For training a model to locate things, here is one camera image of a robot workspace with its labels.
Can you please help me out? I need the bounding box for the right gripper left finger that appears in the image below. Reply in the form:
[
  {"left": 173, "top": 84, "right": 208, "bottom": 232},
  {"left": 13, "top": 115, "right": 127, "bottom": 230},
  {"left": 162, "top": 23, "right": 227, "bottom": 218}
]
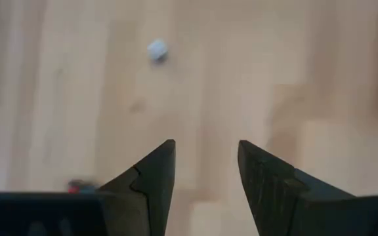
[{"left": 96, "top": 138, "right": 177, "bottom": 236}]

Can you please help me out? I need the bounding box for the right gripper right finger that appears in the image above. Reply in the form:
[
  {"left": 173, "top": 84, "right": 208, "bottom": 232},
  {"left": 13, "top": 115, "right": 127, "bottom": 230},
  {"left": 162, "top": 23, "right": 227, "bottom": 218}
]
[{"left": 237, "top": 140, "right": 378, "bottom": 236}]

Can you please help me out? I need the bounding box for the small red food coloring bottle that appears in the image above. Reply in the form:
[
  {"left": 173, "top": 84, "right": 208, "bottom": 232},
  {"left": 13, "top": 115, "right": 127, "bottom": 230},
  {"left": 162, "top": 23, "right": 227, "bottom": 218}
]
[{"left": 67, "top": 179, "right": 100, "bottom": 194}]

